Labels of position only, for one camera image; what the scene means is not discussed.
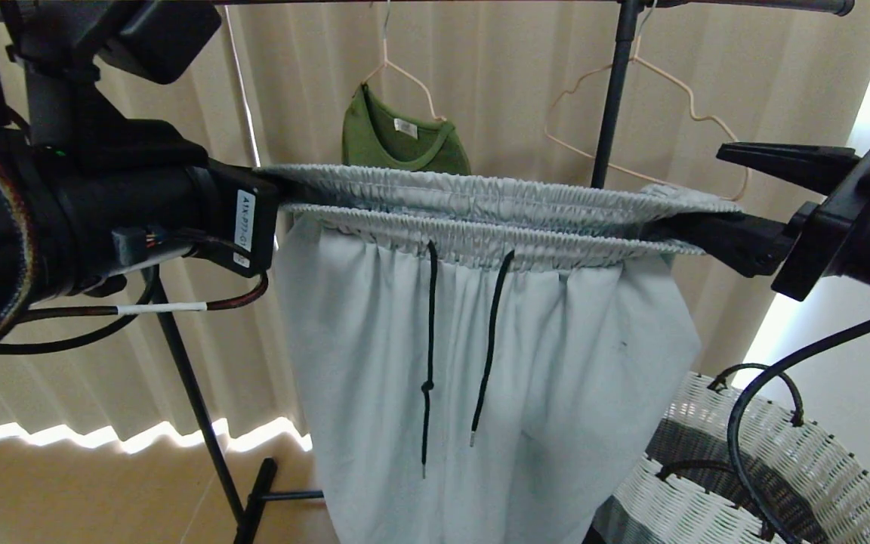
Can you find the pale grey shorts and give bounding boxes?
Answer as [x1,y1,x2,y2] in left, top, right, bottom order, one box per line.
[256,163,743,544]

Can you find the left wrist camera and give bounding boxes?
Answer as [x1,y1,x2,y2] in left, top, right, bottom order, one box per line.
[6,0,223,156]

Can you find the pink clothes hanger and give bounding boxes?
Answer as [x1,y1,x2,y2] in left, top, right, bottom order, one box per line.
[543,0,751,203]
[360,0,449,124]

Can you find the beige curtain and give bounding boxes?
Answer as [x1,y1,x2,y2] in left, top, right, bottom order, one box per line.
[0,0,870,443]

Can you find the green sleeveless top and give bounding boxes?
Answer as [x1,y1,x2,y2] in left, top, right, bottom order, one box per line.
[341,82,473,177]

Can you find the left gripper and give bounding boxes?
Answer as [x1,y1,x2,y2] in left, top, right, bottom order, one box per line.
[65,157,282,297]

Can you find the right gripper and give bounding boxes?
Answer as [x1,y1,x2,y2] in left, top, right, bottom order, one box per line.
[650,141,870,303]

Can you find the black clothes rack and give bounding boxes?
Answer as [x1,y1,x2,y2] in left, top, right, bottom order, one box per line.
[0,0,856,544]

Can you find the white laundry basket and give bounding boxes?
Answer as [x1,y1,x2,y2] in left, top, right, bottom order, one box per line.
[592,363,870,544]

